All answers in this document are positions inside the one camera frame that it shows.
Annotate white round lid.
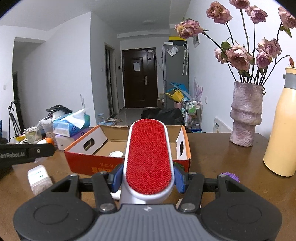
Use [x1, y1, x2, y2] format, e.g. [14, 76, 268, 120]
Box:
[109, 151, 123, 158]

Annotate cotton swab box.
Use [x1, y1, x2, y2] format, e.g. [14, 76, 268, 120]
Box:
[27, 165, 53, 196]

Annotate purple gear cap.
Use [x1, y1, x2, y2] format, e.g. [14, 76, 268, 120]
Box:
[220, 172, 240, 183]

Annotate white spray bottle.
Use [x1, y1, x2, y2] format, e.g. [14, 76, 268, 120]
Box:
[110, 190, 121, 201]

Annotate glass cup with straw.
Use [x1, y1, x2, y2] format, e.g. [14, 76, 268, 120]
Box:
[25, 119, 44, 144]

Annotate red cardboard box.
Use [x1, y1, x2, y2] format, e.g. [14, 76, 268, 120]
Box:
[64, 126, 191, 176]

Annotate orange fruit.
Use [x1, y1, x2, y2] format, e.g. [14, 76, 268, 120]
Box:
[37, 137, 55, 145]

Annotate clear food container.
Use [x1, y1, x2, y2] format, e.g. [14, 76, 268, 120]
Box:
[40, 116, 57, 146]

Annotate purple tissue pack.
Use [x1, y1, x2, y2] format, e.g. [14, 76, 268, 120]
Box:
[55, 127, 91, 151]

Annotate blue tissue pack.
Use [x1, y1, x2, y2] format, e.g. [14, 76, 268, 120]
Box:
[52, 108, 90, 137]

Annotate metal trolley rack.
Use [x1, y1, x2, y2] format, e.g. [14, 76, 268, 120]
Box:
[182, 98, 202, 131]

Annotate black gadget on container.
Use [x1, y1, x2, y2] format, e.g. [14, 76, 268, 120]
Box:
[46, 104, 73, 115]

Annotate pink textured vase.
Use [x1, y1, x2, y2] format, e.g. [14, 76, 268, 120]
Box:
[230, 81, 265, 147]

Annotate cream thermos jug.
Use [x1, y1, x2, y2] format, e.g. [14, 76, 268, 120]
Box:
[263, 67, 295, 177]

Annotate grey refrigerator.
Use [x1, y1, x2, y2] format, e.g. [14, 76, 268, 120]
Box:
[162, 44, 189, 108]

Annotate dark brown door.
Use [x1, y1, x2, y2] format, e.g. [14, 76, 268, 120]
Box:
[121, 48, 158, 108]

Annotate dried pink roses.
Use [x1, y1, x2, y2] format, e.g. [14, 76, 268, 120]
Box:
[174, 0, 296, 85]

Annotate yellow box on fridge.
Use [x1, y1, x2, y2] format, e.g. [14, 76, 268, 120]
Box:
[169, 36, 186, 41]

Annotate camera tripod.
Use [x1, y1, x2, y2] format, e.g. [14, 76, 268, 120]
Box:
[8, 100, 22, 141]

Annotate white board against wall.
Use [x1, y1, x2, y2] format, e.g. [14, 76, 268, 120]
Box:
[213, 118, 232, 133]

